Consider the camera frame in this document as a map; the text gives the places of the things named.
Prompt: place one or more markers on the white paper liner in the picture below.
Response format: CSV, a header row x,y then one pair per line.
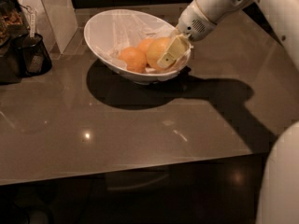
x,y
124,28

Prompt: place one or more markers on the dark container with snacks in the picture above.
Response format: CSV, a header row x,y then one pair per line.
x,y
11,25

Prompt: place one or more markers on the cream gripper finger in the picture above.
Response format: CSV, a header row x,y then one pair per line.
x,y
176,49

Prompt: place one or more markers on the white tag in cup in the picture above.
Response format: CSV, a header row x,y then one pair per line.
x,y
31,19

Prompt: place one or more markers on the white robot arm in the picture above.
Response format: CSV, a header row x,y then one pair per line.
x,y
279,195

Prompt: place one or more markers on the black mesh cup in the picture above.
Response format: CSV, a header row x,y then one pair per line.
x,y
32,55

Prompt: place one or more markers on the white oval bowl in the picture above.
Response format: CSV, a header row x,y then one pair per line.
x,y
102,31

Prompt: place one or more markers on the orange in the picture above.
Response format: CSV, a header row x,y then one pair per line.
x,y
135,59
155,51
144,44

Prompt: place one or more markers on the white panel board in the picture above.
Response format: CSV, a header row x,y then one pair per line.
x,y
55,20

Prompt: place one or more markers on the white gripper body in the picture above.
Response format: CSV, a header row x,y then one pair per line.
x,y
192,22

